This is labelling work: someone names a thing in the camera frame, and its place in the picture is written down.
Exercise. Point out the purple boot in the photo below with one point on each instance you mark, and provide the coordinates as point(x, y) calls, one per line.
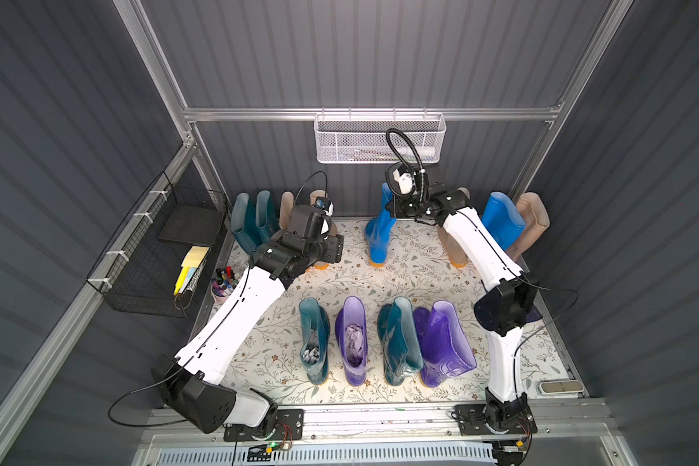
point(444, 345)
point(351, 334)

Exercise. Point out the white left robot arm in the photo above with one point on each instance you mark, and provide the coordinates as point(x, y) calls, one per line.
point(191, 382)

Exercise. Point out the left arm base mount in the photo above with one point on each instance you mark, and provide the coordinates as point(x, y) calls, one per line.
point(279, 425)

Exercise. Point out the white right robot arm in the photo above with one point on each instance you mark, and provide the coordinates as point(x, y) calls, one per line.
point(510, 291)

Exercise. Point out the black wire wall basket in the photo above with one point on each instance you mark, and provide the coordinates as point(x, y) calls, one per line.
point(138, 272)

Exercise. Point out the white wire mesh basket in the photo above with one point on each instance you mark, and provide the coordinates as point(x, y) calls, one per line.
point(359, 137)

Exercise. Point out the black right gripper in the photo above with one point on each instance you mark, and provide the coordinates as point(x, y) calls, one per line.
point(401, 206)

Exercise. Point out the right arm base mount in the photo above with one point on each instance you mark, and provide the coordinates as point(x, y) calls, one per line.
point(495, 416)

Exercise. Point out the dark teal boot back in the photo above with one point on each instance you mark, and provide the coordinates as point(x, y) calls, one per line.
point(267, 218)
point(243, 223)

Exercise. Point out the blue boot back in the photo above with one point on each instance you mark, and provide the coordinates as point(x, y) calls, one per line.
point(377, 231)
point(502, 219)

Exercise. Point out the pink pen cup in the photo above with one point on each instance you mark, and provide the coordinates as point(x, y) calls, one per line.
point(223, 284)

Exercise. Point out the yellow sticky notes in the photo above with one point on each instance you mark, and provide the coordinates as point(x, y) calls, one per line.
point(190, 266)

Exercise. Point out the small beige floor device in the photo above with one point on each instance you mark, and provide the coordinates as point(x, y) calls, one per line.
point(561, 387)

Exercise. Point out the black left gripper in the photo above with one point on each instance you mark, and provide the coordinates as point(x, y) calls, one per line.
point(331, 248)

